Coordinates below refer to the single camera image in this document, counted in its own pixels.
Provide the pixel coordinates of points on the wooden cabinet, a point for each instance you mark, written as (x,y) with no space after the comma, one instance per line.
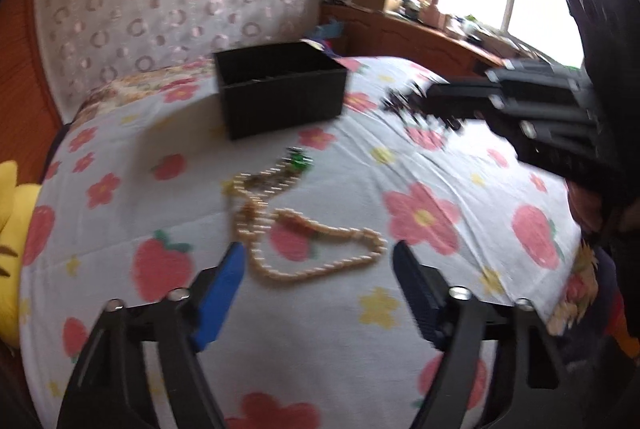
(400,39)

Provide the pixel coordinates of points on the floral quilt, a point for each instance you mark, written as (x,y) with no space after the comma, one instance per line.
(125,84)

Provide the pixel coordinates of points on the person's right hand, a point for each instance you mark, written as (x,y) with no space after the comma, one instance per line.
(587,209)

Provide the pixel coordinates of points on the pink container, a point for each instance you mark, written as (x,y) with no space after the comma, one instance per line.
(434,9)

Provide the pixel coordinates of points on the strawberry print bed sheet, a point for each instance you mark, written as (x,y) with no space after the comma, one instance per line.
(325,359)

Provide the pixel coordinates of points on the green stone pendant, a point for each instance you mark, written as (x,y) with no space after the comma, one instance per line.
(300,160)

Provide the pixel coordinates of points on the black square box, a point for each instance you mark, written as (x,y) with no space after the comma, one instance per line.
(280,104)

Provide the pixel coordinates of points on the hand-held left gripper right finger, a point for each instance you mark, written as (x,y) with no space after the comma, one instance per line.
(415,289)

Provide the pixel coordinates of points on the blue plastic bag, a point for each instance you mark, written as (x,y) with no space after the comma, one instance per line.
(327,31)

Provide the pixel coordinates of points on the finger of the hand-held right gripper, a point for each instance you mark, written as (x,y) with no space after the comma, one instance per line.
(550,134)
(500,91)

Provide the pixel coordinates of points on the yellow plush toy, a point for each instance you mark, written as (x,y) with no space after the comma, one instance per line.
(15,234)

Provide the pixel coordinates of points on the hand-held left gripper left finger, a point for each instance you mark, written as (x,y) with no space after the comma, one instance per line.
(220,294)

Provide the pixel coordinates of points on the cardboard box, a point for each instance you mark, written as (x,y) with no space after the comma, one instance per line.
(375,1)

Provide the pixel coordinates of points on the wooden headboard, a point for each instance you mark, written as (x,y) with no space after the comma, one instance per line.
(20,84)

